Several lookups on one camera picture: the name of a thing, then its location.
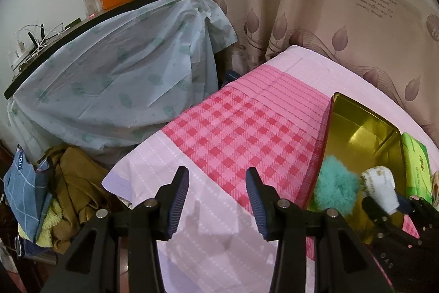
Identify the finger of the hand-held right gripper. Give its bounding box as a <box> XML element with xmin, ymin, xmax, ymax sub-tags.
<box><xmin>362</xmin><ymin>196</ymin><xmax>418</xmax><ymax>243</ymax></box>
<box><xmin>399</xmin><ymin>196</ymin><xmax>439</xmax><ymax>239</ymax></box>

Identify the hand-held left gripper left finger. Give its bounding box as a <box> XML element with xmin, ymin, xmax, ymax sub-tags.
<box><xmin>41</xmin><ymin>167</ymin><xmax>190</xmax><ymax>293</ymax></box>

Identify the white router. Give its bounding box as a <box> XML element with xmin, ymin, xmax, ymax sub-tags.
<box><xmin>7</xmin><ymin>24</ymin><xmax>47</xmax><ymax>70</ymax></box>

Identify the green tissue pack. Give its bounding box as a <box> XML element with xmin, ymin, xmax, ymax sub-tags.
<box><xmin>401</xmin><ymin>132</ymin><xmax>433</xmax><ymax>204</ymax></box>

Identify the white sock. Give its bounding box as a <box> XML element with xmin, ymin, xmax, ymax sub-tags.
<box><xmin>359</xmin><ymin>167</ymin><xmax>400</xmax><ymax>214</ymax></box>

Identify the pink checked bed sheet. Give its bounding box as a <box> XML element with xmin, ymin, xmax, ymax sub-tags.
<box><xmin>102</xmin><ymin>45</ymin><xmax>439</xmax><ymax>293</ymax></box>

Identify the gold tin box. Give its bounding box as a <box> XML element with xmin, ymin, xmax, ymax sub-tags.
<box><xmin>302</xmin><ymin>92</ymin><xmax>403</xmax><ymax>245</ymax></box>

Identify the pale leaf print plastic cover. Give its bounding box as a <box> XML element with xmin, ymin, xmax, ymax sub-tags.
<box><xmin>7</xmin><ymin>0</ymin><xmax>239</xmax><ymax>163</ymax></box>

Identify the beige leaf print curtain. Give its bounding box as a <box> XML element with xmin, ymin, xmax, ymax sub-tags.
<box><xmin>192</xmin><ymin>0</ymin><xmax>439</xmax><ymax>156</ymax></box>

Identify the yellow towel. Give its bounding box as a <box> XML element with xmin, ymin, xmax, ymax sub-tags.
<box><xmin>36</xmin><ymin>199</ymin><xmax>64</xmax><ymax>247</ymax></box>

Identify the jar with black lid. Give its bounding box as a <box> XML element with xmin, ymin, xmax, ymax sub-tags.
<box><xmin>81</xmin><ymin>0</ymin><xmax>100</xmax><ymax>16</ymax></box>

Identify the white cable bundle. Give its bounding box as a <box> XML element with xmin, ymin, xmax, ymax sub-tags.
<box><xmin>9</xmin><ymin>23</ymin><xmax>66</xmax><ymax>57</ymax></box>

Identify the blue grid fabric bag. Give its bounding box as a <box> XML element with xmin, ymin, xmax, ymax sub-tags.
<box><xmin>3</xmin><ymin>145</ymin><xmax>54</xmax><ymax>242</ymax></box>

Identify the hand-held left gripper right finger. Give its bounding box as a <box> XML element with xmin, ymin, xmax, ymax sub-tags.
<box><xmin>246</xmin><ymin>167</ymin><xmax>386</xmax><ymax>293</ymax></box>

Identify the brown clothes pile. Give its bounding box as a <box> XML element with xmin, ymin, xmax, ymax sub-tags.
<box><xmin>46</xmin><ymin>146</ymin><xmax>133</xmax><ymax>254</ymax></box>

